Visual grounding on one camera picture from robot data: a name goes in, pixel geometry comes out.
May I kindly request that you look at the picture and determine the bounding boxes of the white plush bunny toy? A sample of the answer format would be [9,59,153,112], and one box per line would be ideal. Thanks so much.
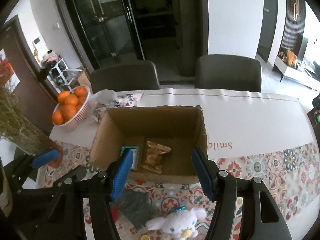
[145,206,207,239]

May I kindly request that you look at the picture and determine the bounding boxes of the dark dining chair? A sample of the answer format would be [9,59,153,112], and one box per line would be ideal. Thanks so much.
[195,54,262,92]
[90,60,161,94]

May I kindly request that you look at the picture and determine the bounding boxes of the black glass cabinet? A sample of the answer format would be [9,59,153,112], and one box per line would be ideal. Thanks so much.
[64,0,202,84]

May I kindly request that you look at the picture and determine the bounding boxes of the white shoe rack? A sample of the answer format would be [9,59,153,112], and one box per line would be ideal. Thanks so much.
[47,59,69,87]

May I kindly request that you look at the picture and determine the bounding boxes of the green textured cloth pouch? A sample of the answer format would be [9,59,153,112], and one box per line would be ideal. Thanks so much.
[116,190,155,230]

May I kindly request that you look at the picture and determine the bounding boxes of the glass vase with dried plants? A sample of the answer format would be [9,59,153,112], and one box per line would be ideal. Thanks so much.
[1,87,63,168]

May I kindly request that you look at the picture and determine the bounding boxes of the floral tissue box cover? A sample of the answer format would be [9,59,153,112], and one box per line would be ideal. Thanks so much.
[90,89,143,123]

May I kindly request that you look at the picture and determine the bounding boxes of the yellow ring toy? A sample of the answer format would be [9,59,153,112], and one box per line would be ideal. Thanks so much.
[139,234,151,240]

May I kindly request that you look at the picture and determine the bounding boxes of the white tv console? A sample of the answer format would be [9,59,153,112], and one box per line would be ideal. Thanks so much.
[273,56,319,91]

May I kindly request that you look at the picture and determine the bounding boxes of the left dark dining chair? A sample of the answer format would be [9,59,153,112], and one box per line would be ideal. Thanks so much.
[90,60,161,94]

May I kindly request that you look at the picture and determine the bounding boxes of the right dark dining chair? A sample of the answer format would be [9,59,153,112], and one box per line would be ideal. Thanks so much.
[195,54,262,92]

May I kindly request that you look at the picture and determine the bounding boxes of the white plastic fruit basket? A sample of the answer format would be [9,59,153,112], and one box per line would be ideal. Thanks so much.
[52,86,93,132]

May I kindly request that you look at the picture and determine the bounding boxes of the brown snack packet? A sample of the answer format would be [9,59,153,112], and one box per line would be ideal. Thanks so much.
[140,141,171,174]

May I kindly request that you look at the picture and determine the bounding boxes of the brown cardboard box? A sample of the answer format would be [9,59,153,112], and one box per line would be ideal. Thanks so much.
[90,106,208,184]

